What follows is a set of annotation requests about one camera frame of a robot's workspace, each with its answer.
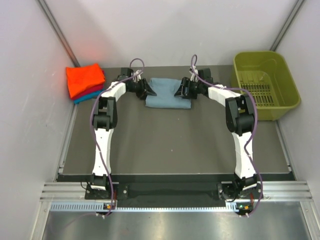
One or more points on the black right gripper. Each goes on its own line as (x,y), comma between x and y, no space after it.
(185,83)

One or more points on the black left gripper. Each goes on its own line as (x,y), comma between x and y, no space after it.
(145,89)

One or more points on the grey blue t shirt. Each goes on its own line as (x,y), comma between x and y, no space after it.
(165,89)

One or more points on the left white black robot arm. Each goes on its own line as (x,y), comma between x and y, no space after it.
(104,119)

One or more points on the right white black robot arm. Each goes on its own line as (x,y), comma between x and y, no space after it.
(240,118)

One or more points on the magenta folded t shirt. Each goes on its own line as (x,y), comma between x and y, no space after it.
(90,90)

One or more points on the orange folded t shirt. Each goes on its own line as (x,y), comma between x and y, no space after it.
(80,79)

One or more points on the teal folded t shirt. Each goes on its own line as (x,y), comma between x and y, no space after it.
(87,97)

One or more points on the olive green plastic basket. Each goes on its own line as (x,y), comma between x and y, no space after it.
(266,75)

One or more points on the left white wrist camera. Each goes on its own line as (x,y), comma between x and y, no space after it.
(137,76)

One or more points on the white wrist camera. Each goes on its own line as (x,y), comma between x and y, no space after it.
(137,76)
(194,74)

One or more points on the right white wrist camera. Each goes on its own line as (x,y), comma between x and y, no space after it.
(194,74)

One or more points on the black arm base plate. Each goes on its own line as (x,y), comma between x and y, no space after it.
(173,191)

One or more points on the aluminium frame rail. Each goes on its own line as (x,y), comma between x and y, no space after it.
(287,191)

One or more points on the perforated cable duct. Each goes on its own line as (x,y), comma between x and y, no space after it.
(102,207)

